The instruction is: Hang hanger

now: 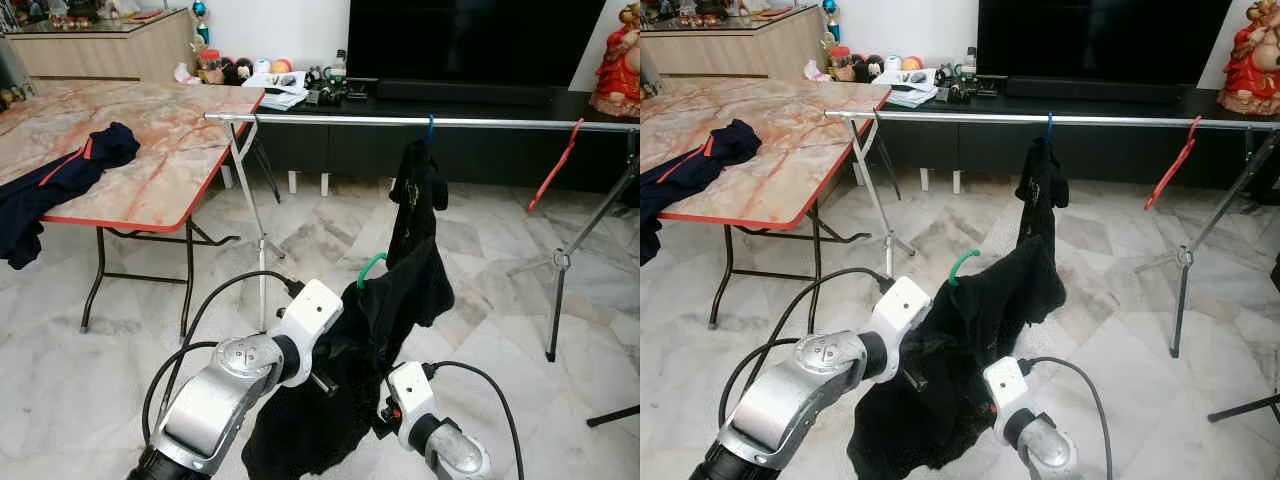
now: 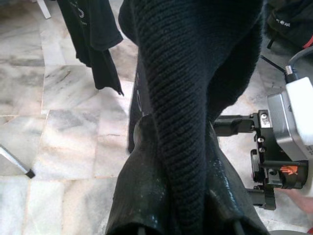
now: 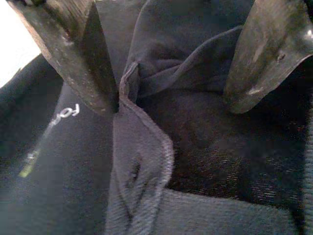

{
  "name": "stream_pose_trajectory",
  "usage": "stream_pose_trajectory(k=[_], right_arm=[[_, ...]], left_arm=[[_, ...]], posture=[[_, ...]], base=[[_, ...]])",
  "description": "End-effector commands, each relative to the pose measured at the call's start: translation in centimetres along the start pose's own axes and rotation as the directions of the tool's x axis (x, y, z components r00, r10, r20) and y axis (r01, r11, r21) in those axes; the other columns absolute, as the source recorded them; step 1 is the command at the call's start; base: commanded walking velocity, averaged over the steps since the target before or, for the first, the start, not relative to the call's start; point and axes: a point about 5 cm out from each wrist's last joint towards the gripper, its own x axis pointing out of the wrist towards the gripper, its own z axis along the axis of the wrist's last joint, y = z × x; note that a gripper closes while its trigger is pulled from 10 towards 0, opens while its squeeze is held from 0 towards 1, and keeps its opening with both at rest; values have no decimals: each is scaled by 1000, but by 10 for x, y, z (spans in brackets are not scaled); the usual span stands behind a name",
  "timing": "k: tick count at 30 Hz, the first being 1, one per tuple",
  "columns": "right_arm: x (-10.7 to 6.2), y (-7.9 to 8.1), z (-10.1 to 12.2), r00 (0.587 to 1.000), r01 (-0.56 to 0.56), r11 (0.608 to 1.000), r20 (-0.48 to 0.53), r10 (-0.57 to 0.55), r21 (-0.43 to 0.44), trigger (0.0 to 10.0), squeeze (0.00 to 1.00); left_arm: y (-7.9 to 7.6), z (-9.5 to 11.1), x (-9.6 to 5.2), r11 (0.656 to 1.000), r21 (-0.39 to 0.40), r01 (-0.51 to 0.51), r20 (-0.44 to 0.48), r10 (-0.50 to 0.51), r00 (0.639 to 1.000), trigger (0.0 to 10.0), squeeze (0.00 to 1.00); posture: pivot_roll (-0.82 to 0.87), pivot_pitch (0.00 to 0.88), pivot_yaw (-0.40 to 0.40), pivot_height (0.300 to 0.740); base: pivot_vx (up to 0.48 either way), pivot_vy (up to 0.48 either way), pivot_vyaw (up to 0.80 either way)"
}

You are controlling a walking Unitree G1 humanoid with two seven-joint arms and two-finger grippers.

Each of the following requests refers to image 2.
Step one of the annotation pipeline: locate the black printed T-shirt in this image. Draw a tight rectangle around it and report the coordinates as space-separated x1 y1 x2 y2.
57 0 125 96

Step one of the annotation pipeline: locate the silver metal clothes rack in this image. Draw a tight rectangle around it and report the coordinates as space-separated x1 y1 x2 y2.
0 144 35 179

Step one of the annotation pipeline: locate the black knit garment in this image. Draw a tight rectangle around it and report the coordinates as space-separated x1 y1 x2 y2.
118 0 267 235

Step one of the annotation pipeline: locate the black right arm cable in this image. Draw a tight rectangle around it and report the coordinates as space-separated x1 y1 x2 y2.
283 46 313 83

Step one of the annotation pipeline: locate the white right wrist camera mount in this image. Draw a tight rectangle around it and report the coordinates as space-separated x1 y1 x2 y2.
268 77 313 162

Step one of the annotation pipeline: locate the black bag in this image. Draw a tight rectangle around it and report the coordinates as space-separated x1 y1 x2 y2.
265 0 313 49

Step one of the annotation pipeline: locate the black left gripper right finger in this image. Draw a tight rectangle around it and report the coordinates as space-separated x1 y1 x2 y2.
204 119 269 235

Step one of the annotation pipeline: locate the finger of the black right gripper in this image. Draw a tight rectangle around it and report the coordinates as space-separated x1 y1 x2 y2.
246 188 267 207
214 114 256 138

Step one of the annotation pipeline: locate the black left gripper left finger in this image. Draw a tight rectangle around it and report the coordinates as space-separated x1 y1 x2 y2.
105 114 172 235

